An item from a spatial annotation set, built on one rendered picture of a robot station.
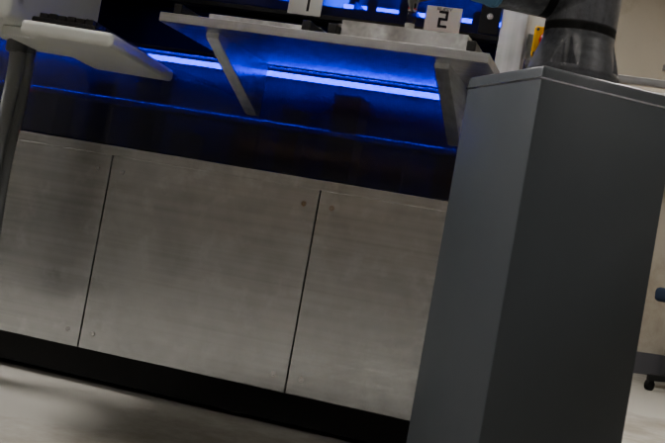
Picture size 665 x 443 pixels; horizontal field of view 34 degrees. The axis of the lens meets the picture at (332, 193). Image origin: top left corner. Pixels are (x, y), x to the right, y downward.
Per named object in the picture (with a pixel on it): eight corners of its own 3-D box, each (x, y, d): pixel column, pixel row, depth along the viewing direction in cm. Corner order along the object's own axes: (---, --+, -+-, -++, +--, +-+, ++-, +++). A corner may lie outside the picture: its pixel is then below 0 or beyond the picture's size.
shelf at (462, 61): (236, 64, 273) (237, 56, 273) (511, 102, 255) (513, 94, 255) (158, 20, 227) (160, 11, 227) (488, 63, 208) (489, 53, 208)
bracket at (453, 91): (448, 145, 250) (458, 90, 250) (461, 147, 249) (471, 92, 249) (424, 125, 217) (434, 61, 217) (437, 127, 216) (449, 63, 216)
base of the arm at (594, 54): (635, 93, 172) (646, 33, 173) (554, 73, 167) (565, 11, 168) (584, 99, 187) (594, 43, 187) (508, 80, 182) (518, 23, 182)
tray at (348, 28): (376, 68, 252) (379, 53, 252) (487, 82, 245) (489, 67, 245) (339, 36, 219) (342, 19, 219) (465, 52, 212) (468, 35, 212)
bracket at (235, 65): (247, 115, 263) (257, 62, 263) (259, 116, 262) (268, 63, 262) (195, 91, 230) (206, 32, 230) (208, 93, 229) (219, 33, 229)
